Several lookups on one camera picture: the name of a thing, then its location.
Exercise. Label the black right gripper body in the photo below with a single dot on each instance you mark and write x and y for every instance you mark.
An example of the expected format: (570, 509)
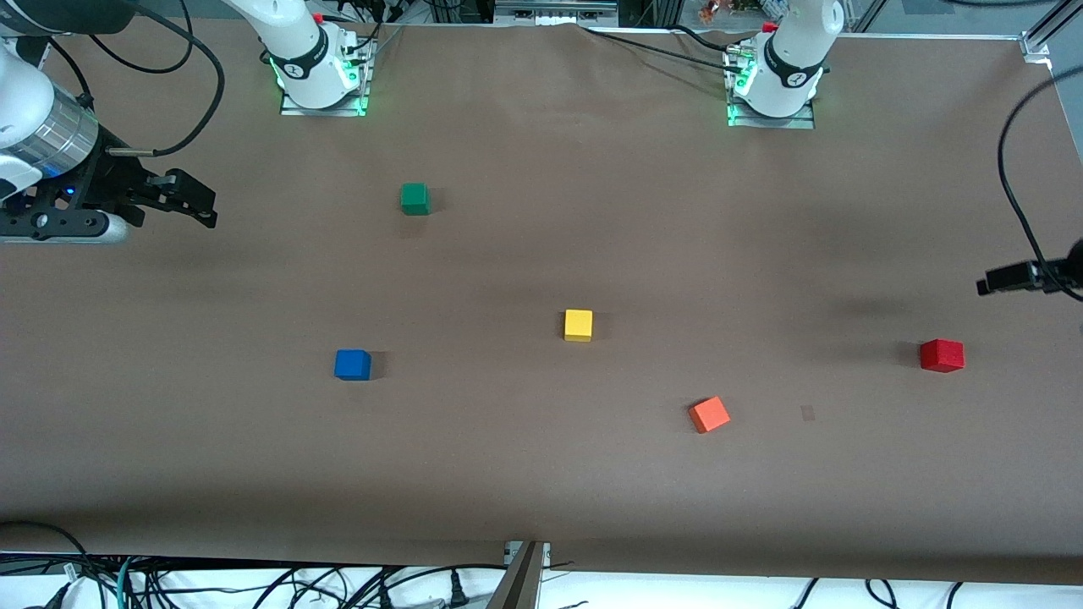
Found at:
(108, 184)

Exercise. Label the red cube block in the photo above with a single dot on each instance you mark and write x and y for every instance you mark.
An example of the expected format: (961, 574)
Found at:
(942, 355)

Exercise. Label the blue cube block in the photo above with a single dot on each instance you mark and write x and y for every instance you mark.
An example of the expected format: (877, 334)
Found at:
(352, 364)

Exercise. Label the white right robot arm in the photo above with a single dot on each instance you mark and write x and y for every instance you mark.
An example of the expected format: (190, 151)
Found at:
(309, 51)

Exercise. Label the green cube block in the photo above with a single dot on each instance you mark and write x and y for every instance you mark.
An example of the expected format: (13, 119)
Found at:
(415, 199)

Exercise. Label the orange cube block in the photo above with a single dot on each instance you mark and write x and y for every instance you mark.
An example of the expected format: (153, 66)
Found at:
(709, 414)

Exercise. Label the yellow cube block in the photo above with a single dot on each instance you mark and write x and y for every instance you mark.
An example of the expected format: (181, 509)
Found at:
(578, 325)

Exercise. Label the black power plug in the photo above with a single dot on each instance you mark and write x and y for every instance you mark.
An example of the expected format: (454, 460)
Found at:
(457, 589)

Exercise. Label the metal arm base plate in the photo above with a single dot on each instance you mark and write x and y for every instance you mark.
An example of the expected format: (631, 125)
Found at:
(799, 123)
(292, 108)

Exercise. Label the metal corner bracket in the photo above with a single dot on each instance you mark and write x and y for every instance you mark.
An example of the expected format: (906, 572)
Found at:
(1036, 44)

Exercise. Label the small metal table bracket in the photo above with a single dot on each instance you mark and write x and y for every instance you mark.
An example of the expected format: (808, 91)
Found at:
(510, 551)

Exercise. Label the grey metal post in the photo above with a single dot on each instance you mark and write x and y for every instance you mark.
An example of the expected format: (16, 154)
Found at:
(520, 588)

